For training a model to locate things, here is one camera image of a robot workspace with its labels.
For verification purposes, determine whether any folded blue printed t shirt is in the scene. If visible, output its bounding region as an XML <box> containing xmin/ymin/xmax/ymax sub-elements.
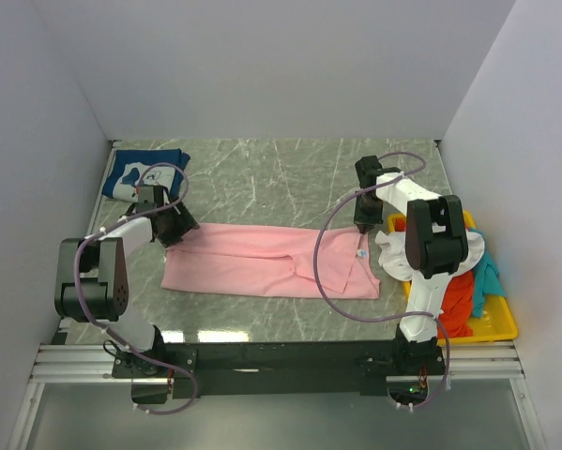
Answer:
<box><xmin>101</xmin><ymin>149</ymin><xmax>190</xmax><ymax>203</ymax></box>

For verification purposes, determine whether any black base beam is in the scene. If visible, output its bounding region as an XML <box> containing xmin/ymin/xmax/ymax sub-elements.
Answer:
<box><xmin>112</xmin><ymin>340</ymin><xmax>446</xmax><ymax>403</ymax></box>

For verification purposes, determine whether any purple cable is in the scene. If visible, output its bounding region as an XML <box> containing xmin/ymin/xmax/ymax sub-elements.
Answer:
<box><xmin>312</xmin><ymin>152</ymin><xmax>451</xmax><ymax>410</ymax></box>
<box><xmin>73</xmin><ymin>161</ymin><xmax>201</xmax><ymax>417</ymax></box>

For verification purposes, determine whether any pink t shirt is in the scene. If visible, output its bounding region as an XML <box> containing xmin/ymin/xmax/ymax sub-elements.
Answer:
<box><xmin>161</xmin><ymin>223</ymin><xmax>380</xmax><ymax>300</ymax></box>

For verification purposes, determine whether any white t shirt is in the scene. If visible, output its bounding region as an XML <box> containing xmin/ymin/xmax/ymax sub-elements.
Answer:
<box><xmin>374</xmin><ymin>231</ymin><xmax>485</xmax><ymax>282</ymax></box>

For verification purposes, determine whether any orange t shirt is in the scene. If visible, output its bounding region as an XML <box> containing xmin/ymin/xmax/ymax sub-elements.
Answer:
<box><xmin>439</xmin><ymin>271</ymin><xmax>474</xmax><ymax>338</ymax></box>

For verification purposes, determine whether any teal t shirt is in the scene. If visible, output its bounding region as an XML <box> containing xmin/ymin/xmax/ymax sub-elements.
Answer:
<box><xmin>467</xmin><ymin>227</ymin><xmax>507</xmax><ymax>318</ymax></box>

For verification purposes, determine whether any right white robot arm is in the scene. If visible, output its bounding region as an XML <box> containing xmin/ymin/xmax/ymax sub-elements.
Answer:
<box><xmin>354</xmin><ymin>156</ymin><xmax>468</xmax><ymax>374</ymax></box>

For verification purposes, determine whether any yellow plastic tray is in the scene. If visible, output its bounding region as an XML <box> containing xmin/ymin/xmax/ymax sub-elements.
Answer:
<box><xmin>387</xmin><ymin>209</ymin><xmax>520</xmax><ymax>347</ymax></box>

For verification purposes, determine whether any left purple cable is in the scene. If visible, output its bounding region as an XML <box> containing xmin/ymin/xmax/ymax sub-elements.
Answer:
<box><xmin>73</xmin><ymin>161</ymin><xmax>201</xmax><ymax>417</ymax></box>

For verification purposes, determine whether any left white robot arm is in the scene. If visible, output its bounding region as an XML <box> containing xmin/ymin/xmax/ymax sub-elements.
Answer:
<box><xmin>54</xmin><ymin>185</ymin><xmax>199</xmax><ymax>377</ymax></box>

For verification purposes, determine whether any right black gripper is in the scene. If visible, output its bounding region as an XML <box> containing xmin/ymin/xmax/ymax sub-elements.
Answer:
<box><xmin>354</xmin><ymin>191</ymin><xmax>384</xmax><ymax>235</ymax></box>

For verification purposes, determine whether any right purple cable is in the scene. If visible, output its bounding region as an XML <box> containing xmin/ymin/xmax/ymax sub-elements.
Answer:
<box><xmin>312</xmin><ymin>152</ymin><xmax>451</xmax><ymax>410</ymax></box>

